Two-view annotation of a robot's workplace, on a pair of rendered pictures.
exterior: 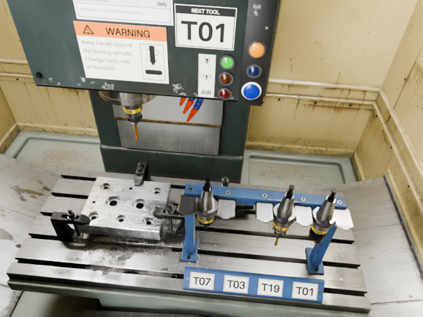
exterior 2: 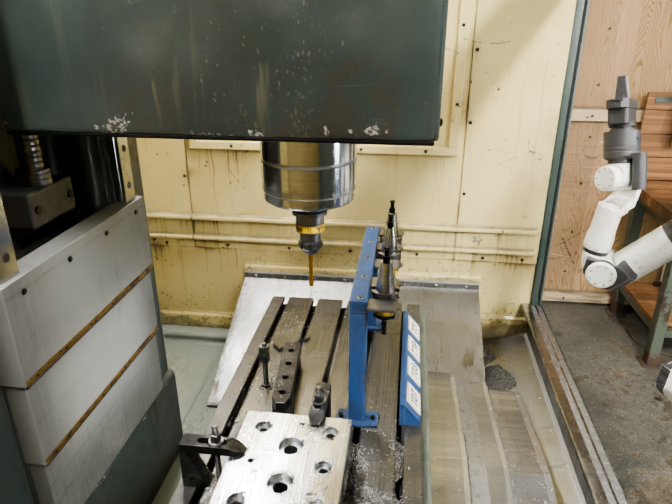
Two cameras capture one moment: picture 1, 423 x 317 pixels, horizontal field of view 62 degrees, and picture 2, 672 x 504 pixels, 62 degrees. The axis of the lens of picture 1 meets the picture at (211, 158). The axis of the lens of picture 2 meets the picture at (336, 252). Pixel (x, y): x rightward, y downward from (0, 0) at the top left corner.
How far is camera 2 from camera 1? 1.33 m
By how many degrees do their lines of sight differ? 71
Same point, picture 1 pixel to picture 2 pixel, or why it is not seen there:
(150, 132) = (94, 435)
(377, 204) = (280, 291)
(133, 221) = (330, 449)
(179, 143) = (127, 414)
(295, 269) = (381, 339)
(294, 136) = not seen: hidden behind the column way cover
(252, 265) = (378, 368)
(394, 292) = not seen: hidden behind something
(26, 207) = not seen: outside the picture
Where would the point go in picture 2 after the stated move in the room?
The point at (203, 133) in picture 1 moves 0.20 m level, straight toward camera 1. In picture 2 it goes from (144, 361) to (227, 363)
